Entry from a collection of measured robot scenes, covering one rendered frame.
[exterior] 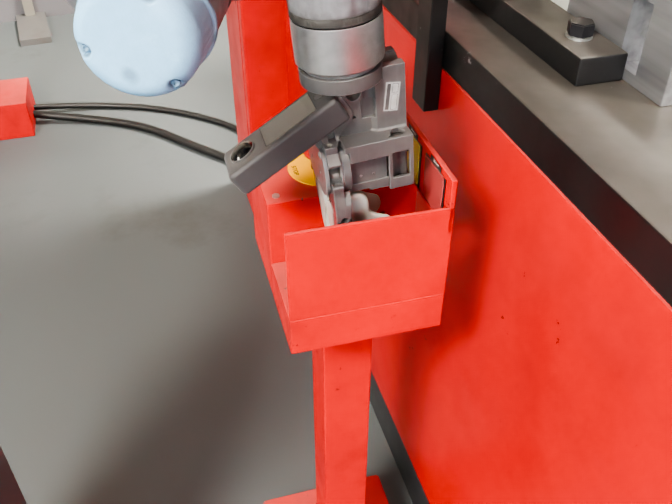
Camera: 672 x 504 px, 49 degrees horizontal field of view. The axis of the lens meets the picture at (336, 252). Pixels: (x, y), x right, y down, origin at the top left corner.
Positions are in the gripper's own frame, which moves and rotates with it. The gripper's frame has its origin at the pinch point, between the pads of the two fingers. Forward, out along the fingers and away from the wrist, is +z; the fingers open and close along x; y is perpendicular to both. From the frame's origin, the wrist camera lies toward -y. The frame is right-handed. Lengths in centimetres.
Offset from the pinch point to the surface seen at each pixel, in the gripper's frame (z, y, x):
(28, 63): 69, -66, 235
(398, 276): 0.7, 4.9, -4.9
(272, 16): 17, 12, 107
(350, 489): 44.8, -1.2, 2.0
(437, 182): -7.2, 9.9, -2.2
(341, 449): 35.1, -1.8, 2.1
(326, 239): -5.8, -1.7, -4.9
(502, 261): 6.5, 18.2, -0.4
